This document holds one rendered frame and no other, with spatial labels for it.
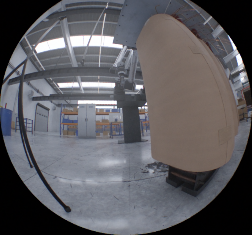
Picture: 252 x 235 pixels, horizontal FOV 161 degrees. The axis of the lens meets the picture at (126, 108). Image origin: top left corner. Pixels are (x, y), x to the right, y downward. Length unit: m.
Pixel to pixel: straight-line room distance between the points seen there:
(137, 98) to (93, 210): 2.29
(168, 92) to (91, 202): 0.63
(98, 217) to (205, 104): 0.57
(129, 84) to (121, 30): 1.18
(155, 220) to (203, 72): 0.56
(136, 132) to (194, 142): 2.44
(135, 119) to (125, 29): 2.31
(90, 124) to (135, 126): 2.92
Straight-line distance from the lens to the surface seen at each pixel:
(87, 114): 5.07
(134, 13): 1.03
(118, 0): 8.02
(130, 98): 2.31
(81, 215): 0.49
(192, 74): 0.34
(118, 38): 1.14
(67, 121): 8.88
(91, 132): 4.96
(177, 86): 0.34
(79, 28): 11.35
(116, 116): 5.41
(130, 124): 2.66
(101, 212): 0.49
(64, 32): 10.63
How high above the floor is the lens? 0.38
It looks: 14 degrees up
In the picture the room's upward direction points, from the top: 4 degrees counter-clockwise
